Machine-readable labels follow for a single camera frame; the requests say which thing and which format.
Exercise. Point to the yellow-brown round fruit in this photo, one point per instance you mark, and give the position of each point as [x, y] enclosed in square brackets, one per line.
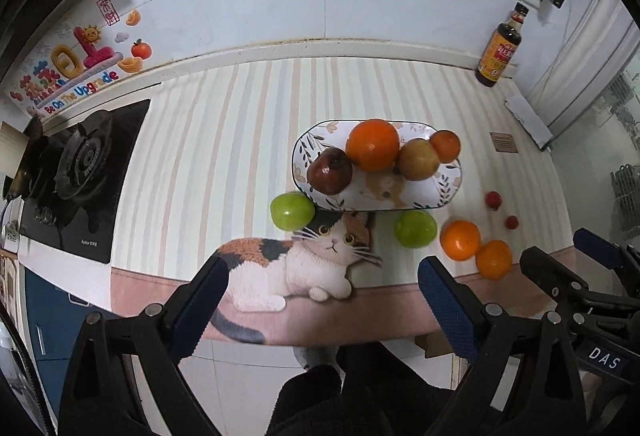
[418, 159]

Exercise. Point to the large orange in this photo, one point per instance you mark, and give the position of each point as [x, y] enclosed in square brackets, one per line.
[373, 145]

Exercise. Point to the small tangerine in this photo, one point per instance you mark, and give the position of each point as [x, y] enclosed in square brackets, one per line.
[446, 145]

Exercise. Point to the medium orange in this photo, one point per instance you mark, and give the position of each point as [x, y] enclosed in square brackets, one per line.
[460, 240]
[494, 259]

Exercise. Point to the dark sauce bottle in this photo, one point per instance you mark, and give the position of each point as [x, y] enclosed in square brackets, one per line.
[497, 51]

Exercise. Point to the cat print striped table mat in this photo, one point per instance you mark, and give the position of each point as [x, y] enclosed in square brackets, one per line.
[210, 156]

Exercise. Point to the small red fruit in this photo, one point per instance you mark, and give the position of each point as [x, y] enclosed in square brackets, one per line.
[493, 199]
[511, 222]

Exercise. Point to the cardboard box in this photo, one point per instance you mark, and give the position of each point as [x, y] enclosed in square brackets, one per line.
[437, 345]

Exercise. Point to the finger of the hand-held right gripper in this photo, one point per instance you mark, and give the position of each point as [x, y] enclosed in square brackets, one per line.
[597, 242]
[550, 272]

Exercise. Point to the white flat box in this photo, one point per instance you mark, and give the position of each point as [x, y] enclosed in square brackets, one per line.
[529, 120]

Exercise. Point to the black gas stove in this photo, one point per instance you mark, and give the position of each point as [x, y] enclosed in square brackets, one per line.
[82, 166]

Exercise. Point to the oval floral ceramic plate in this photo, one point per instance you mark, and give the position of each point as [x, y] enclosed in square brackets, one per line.
[380, 196]

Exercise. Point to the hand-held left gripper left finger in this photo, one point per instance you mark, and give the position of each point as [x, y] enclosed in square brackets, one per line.
[192, 316]

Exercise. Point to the green apple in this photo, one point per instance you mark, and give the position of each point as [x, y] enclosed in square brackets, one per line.
[416, 228]
[292, 211]

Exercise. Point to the metal dish rack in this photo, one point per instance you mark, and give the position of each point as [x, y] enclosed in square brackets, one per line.
[626, 198]

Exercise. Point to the dark red apple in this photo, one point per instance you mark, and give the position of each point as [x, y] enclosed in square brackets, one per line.
[329, 172]

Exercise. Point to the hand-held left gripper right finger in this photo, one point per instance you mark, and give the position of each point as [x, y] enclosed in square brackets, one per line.
[447, 311]

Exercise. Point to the colourful wall sticker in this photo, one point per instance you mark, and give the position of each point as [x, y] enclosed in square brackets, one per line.
[75, 66]

